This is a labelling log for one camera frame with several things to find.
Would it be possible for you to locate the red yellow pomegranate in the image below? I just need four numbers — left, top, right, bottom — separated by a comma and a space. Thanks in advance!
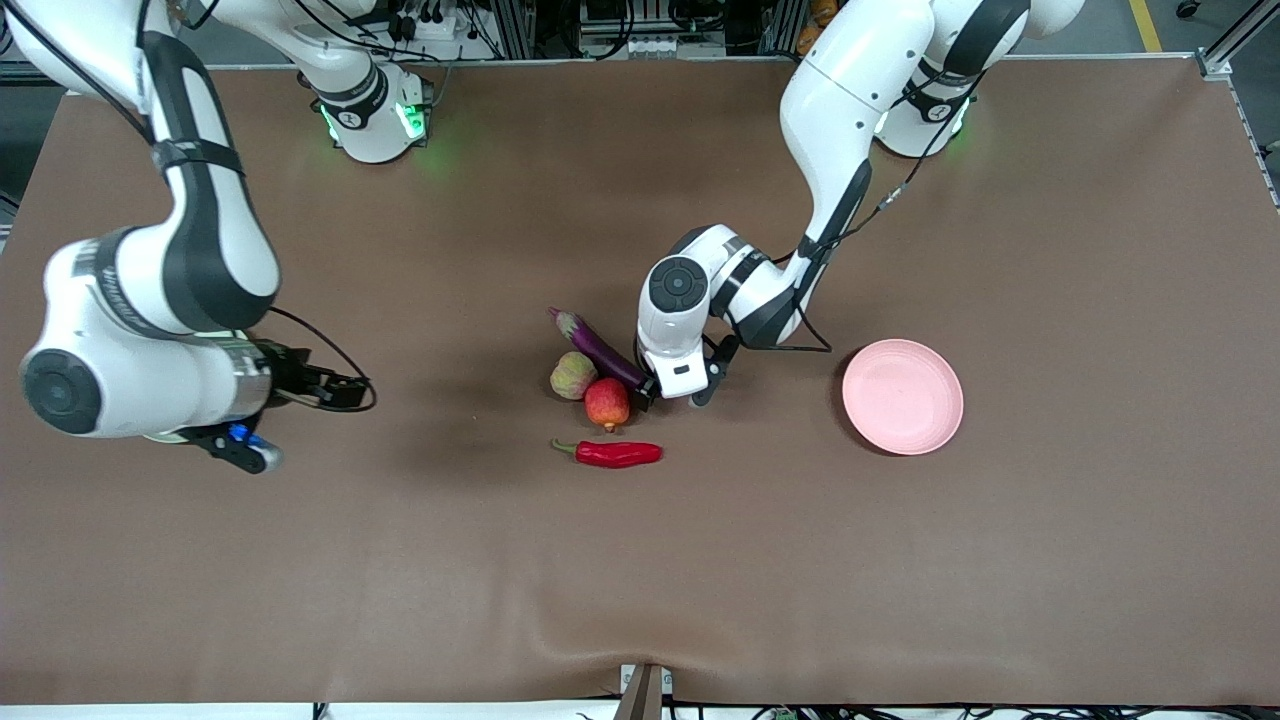
584, 377, 632, 433

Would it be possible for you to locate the purple eggplant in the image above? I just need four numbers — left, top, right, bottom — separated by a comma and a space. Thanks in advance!
547, 307, 651, 393

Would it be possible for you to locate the green pink round fruit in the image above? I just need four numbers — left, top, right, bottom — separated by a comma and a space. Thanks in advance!
549, 351, 600, 401

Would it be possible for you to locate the red chili pepper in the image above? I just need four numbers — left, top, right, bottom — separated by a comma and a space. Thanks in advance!
551, 437, 664, 470

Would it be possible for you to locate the brown table mat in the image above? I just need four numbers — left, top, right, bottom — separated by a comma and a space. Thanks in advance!
0, 55, 1280, 706

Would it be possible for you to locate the pink plate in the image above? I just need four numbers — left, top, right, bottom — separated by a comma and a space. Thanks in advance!
841, 339, 965, 457

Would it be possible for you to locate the grey electronics box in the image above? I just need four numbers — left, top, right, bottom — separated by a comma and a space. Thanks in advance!
578, 0, 726, 59

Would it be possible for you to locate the white power strip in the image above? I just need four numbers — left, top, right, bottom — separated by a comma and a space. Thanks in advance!
395, 5, 463, 43

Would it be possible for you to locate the orange toy bread pile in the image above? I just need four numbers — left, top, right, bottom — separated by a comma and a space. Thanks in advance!
797, 0, 839, 56

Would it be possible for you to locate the grey metal table bracket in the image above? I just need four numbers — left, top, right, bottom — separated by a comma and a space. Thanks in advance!
618, 663, 673, 720

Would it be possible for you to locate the silver aluminium frame post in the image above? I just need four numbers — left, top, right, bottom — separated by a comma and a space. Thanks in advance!
760, 0, 806, 56
490, 0, 536, 59

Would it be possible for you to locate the silver table edge rail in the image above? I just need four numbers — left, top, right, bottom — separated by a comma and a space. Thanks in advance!
1225, 75, 1280, 213

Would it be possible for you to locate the silver aluminium frame rail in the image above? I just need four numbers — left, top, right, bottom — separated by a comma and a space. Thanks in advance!
1197, 0, 1280, 81

